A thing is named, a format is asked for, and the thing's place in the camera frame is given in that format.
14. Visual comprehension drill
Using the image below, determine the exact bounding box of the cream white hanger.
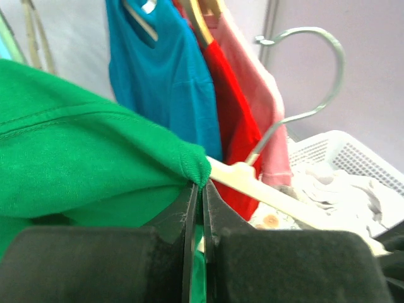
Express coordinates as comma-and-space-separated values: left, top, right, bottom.
207, 27, 389, 256

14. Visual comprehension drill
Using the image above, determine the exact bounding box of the green t shirt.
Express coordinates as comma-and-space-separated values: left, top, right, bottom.
0, 59, 212, 303

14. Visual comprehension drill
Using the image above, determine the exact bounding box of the wooden hanger with red shirt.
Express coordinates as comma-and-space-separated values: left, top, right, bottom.
180, 0, 214, 48

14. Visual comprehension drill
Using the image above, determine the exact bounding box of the white hanger with blue shirt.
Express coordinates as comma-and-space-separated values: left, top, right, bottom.
122, 0, 158, 41

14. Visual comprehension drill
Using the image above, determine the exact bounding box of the grey plastic hanger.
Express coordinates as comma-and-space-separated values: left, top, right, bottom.
21, 0, 57, 75

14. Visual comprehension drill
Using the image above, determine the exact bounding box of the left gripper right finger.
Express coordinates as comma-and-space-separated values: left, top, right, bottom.
203, 183, 392, 302

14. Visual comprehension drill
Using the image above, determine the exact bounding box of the wooden hanger with pink shirt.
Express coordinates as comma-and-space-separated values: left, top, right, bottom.
199, 0, 226, 18

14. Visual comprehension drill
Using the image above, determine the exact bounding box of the pink t shirt hanging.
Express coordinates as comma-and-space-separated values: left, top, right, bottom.
204, 10, 292, 186

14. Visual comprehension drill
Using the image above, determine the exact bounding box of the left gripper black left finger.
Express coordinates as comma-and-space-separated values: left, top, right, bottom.
1, 183, 198, 302

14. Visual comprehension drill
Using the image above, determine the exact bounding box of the white cloth in basket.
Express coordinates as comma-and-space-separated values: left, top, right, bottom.
275, 163, 403, 237

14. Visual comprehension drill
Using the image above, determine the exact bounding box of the right white plastic basket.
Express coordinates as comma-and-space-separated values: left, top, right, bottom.
289, 131, 403, 237

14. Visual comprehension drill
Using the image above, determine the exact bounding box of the red t shirt hanging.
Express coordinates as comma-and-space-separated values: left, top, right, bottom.
198, 41, 261, 221

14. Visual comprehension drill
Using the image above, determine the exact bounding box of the floral table cloth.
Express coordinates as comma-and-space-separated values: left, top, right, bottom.
249, 202, 312, 230

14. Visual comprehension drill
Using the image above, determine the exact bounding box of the blue t shirt hanging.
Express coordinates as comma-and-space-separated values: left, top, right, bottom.
106, 1, 222, 160

